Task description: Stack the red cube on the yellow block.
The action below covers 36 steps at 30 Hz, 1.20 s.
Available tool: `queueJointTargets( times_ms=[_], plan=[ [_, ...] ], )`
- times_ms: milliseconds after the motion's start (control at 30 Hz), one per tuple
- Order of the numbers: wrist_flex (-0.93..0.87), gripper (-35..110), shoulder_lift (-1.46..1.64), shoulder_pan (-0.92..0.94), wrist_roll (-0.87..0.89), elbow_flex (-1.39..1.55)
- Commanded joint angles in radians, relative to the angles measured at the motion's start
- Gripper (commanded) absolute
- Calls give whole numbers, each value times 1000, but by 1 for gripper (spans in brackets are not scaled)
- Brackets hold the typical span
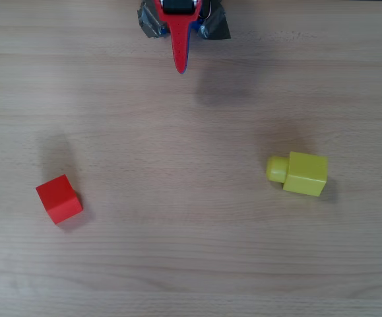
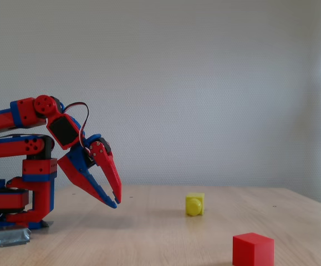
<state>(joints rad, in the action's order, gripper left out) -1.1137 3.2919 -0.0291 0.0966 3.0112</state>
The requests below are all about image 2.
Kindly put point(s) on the red and blue gripper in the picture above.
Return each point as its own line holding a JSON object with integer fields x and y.
{"x": 78, "y": 161}

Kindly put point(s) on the red cube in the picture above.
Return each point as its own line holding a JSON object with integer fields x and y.
{"x": 251, "y": 249}

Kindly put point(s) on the yellow cube with knob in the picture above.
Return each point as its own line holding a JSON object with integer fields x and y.
{"x": 194, "y": 206}

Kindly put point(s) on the grey duct tape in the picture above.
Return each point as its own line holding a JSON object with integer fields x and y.
{"x": 7, "y": 235}

